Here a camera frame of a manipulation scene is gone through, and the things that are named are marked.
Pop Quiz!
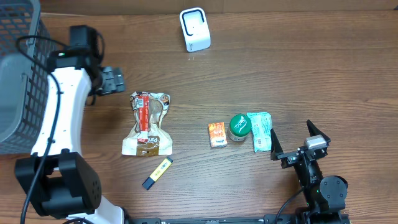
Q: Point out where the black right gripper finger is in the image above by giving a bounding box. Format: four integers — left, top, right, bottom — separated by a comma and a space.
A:
270, 129, 284, 161
306, 119, 331, 144

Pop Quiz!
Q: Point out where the teal tissue packet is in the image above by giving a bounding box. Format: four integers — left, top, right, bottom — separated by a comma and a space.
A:
247, 112, 272, 153

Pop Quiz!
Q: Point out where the green lid jar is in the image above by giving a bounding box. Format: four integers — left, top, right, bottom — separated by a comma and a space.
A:
228, 114, 252, 142

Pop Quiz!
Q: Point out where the orange juice carton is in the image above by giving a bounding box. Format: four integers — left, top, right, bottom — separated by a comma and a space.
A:
208, 122, 228, 148

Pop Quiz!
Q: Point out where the brown snack pouch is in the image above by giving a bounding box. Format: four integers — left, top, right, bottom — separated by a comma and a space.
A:
122, 91, 173, 156

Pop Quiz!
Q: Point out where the yellow highlighter marker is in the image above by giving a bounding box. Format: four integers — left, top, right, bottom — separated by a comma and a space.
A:
142, 157, 173, 190

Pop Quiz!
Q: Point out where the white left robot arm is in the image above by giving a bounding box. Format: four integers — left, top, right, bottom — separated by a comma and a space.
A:
14, 25, 131, 223

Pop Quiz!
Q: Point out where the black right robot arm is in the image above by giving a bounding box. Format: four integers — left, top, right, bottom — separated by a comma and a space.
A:
264, 120, 351, 224

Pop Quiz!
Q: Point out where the white barcode scanner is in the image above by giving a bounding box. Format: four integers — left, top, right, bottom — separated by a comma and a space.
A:
179, 7, 211, 52

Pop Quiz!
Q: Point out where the grey plastic mesh basket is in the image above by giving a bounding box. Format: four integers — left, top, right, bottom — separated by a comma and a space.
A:
1, 0, 57, 155

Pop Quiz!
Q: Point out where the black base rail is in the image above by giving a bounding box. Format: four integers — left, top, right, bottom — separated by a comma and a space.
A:
125, 215, 351, 224

